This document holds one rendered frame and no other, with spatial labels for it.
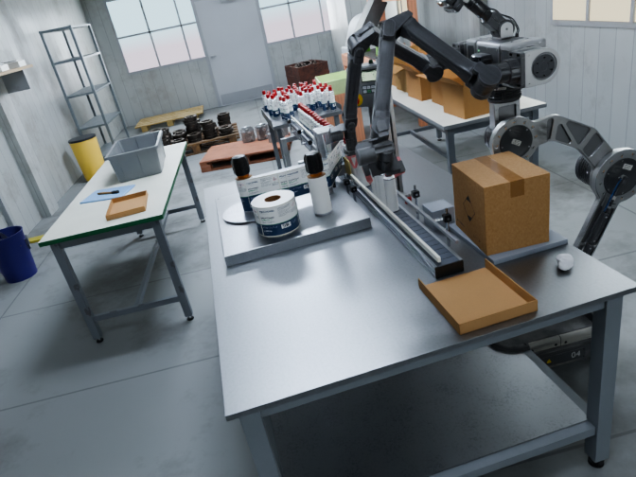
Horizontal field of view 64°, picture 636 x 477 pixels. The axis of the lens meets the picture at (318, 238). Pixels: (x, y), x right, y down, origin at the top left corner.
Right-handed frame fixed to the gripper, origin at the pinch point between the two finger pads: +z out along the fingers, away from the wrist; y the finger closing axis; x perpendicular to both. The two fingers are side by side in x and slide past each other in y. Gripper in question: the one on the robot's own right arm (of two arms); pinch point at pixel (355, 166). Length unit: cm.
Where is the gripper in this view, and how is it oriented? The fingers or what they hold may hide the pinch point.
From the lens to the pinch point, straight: 252.4
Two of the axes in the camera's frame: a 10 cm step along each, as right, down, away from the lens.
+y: 2.3, 3.9, -8.9
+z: 1.8, 8.8, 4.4
